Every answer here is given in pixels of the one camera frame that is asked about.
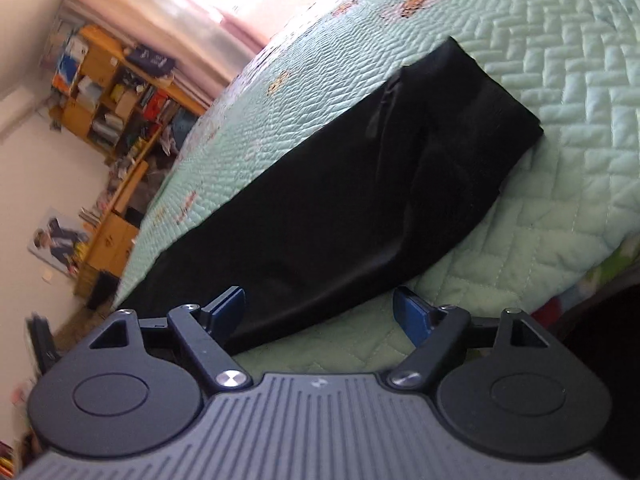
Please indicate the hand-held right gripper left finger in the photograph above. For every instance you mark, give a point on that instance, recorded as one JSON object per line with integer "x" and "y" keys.
{"x": 227, "y": 312}

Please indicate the blue and white box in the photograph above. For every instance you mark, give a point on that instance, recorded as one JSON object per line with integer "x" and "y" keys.
{"x": 70, "y": 65}

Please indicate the olive padded jacket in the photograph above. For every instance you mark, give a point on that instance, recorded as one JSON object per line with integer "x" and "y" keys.
{"x": 80, "y": 325}

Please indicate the green bee-print quilt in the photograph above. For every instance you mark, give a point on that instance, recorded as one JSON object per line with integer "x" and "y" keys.
{"x": 550, "y": 85}

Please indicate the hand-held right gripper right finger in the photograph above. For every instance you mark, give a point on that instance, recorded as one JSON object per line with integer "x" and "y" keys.
{"x": 410, "y": 312}

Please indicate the navy hanging bag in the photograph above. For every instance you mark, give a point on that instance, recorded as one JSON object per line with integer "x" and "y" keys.
{"x": 150, "y": 60}

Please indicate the pink curtain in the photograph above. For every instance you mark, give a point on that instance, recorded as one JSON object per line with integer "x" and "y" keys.
{"x": 200, "y": 35}

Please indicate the wall poster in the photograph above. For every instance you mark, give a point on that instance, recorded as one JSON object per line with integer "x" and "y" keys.
{"x": 57, "y": 240}

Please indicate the black pants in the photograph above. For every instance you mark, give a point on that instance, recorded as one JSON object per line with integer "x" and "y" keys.
{"x": 325, "y": 200}

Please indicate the blue bag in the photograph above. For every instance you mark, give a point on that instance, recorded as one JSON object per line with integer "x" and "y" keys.
{"x": 182, "y": 127}

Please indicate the wooden bookshelf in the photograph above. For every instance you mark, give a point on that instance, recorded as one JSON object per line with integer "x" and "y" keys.
{"x": 100, "y": 60}

